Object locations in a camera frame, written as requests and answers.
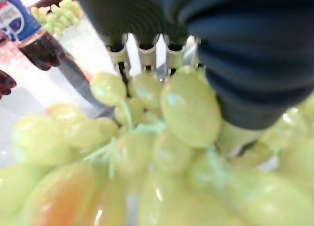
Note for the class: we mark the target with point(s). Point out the small green grape bunch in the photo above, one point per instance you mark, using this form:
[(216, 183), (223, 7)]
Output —
[(59, 17)]

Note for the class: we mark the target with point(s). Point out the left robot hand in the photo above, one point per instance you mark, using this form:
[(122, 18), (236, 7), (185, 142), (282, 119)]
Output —
[(245, 51)]

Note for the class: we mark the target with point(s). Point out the cola bottle with blue label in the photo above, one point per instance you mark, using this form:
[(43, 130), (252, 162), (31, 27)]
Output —
[(27, 32)]

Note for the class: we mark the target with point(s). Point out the dark cola bottle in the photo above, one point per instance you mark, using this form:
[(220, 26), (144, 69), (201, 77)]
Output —
[(6, 84)]

